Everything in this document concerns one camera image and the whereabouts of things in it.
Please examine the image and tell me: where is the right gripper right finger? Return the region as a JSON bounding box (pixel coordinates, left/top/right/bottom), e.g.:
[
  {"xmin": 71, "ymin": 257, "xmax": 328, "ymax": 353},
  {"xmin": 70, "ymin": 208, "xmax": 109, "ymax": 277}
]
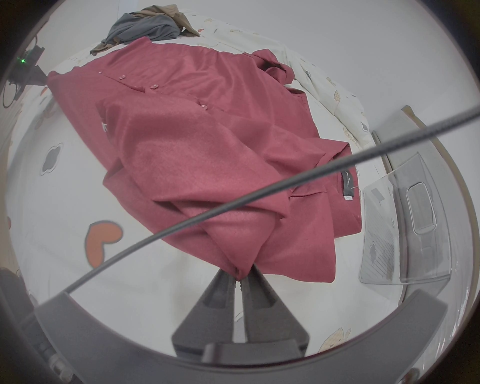
[{"xmin": 240, "ymin": 263, "xmax": 311, "ymax": 344}]

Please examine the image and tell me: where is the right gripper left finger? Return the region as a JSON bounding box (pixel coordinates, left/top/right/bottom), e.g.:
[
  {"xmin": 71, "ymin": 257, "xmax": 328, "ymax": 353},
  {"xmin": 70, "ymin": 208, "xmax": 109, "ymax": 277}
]
[{"xmin": 172, "ymin": 269, "xmax": 238, "ymax": 356}]

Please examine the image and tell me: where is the red shirt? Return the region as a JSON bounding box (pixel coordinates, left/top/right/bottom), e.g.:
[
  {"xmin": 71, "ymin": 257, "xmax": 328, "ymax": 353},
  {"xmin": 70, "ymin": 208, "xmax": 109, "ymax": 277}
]
[{"xmin": 47, "ymin": 37, "xmax": 364, "ymax": 284}]

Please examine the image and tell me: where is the bed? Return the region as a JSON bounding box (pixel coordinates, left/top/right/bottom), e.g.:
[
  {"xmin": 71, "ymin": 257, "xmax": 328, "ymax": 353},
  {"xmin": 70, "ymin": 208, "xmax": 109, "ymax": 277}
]
[{"xmin": 7, "ymin": 7, "xmax": 471, "ymax": 361}]

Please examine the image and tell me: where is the grey garment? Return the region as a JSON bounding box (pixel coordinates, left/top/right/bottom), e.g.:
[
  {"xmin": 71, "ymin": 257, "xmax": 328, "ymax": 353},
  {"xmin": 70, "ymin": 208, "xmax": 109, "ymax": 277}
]
[{"xmin": 101, "ymin": 12, "xmax": 183, "ymax": 44}]

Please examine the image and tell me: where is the clear plastic box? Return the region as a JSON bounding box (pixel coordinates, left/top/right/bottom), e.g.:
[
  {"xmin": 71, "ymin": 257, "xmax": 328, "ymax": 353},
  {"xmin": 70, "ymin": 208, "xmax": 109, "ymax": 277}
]
[{"xmin": 358, "ymin": 152, "xmax": 453, "ymax": 286}]

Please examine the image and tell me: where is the brown garment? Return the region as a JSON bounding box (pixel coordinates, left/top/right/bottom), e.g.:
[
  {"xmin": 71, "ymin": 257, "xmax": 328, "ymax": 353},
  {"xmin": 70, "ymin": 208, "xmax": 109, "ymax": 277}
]
[{"xmin": 90, "ymin": 4, "xmax": 202, "ymax": 57}]

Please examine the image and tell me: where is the white printed quilt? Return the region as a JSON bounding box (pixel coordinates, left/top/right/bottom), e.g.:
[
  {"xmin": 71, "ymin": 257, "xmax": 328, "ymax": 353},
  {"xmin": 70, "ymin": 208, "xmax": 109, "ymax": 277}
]
[{"xmin": 184, "ymin": 11, "xmax": 376, "ymax": 151}]

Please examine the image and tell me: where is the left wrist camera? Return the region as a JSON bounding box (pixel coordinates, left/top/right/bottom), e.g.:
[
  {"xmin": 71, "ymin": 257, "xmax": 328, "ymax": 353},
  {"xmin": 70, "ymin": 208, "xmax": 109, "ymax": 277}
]
[{"xmin": 17, "ymin": 45, "xmax": 45, "ymax": 66}]

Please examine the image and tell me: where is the black braided cable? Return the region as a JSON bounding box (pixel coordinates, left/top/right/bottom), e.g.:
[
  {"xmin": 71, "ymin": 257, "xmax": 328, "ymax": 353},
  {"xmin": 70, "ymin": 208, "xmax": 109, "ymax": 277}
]
[{"xmin": 2, "ymin": 80, "xmax": 20, "ymax": 110}]

